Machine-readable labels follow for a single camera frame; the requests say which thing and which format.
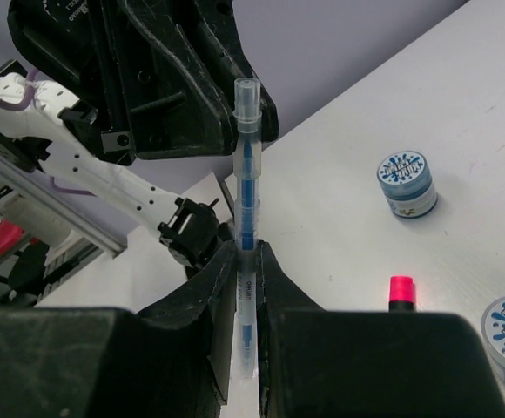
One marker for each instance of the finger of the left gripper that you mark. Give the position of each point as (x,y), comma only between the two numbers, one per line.
(225,58)
(174,105)

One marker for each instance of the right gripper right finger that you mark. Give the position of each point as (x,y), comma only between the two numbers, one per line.
(315,362)

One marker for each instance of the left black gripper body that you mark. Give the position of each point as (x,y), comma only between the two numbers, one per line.
(56,37)

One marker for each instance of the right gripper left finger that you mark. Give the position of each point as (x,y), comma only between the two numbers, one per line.
(170,359)

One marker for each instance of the blue clear pen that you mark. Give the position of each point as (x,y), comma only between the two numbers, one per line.
(248,226)

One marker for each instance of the pink highlighter marker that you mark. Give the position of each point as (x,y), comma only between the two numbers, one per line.
(401,295)

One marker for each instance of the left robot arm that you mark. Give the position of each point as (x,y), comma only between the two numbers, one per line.
(34,136)

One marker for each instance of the aluminium frame rail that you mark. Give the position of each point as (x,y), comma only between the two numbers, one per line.
(68,214)

